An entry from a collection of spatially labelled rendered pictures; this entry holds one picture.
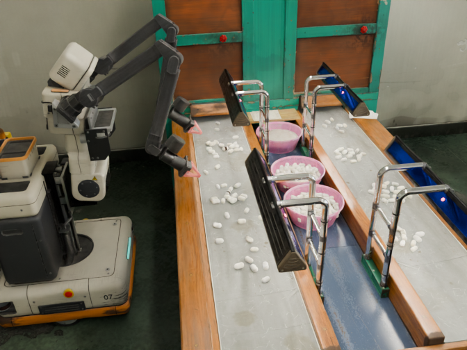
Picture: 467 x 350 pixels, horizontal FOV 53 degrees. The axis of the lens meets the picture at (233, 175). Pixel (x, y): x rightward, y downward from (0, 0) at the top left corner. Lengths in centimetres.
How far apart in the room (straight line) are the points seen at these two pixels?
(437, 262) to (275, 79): 152
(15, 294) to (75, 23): 203
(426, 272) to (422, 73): 274
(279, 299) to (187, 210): 62
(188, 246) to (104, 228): 110
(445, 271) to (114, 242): 171
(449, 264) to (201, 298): 92
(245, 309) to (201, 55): 165
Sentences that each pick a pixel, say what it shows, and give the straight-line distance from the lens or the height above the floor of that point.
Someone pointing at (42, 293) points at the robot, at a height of 26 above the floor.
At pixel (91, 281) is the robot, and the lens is 255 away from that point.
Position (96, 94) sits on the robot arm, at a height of 126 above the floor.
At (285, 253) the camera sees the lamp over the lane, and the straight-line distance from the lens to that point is 131.
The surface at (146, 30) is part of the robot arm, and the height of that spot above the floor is 139.
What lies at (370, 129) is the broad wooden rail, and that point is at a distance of 282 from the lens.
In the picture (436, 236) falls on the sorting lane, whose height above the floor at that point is 74.
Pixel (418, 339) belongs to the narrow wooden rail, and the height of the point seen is 70.
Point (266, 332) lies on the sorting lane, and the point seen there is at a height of 74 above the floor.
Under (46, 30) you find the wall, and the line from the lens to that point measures 385.
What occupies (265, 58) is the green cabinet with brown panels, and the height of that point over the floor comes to 110.
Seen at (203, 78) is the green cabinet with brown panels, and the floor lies 101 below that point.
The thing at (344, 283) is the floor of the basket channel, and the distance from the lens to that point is 185.
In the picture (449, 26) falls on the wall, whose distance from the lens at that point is 436.
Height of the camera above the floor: 193
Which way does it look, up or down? 31 degrees down
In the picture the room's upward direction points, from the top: 2 degrees counter-clockwise
